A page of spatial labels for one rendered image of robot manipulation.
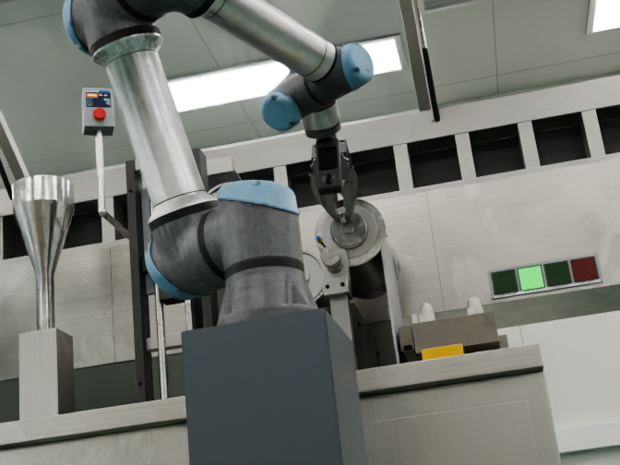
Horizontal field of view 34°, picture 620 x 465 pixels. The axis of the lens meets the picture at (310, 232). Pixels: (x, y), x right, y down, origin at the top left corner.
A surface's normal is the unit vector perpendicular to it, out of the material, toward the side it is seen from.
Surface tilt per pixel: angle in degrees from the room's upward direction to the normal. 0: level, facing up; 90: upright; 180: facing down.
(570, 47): 180
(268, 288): 72
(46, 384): 90
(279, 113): 135
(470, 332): 90
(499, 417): 90
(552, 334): 90
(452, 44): 180
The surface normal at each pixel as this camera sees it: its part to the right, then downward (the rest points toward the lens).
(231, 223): -0.69, -0.18
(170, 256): -0.61, 0.15
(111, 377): -0.19, -0.32
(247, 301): -0.40, -0.55
